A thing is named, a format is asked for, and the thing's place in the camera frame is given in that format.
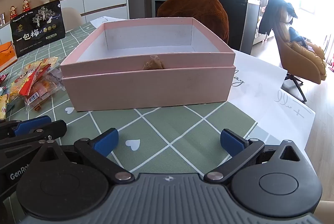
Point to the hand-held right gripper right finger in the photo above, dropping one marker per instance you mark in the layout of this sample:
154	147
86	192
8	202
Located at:
231	143

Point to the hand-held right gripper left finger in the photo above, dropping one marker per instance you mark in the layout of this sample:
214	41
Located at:
107	141

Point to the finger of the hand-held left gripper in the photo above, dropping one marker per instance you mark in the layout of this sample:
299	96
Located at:
31	126
49	130

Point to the pile of assorted snack packets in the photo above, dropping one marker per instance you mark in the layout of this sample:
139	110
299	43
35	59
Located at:
28	80

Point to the pink cardboard box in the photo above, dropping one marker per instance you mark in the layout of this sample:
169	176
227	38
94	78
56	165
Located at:
146	88

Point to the green checked tablecloth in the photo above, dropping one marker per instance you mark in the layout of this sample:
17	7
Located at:
156	135

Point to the white paper sheet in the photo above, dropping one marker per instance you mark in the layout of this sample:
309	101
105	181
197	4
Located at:
274	88
104	20

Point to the orange box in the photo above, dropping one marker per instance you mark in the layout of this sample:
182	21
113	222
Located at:
6	55

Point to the beige chair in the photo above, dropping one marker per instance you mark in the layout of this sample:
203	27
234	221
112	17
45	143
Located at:
73	19

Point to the red doll figurine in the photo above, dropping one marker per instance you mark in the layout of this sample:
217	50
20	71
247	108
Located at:
25	6
13	12

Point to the black cabinet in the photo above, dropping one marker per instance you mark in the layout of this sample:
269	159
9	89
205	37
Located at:
237	20

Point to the black jacket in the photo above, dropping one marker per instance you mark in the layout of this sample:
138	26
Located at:
276	12

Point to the brown plush chair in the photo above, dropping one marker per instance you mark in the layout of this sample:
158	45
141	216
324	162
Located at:
198	4

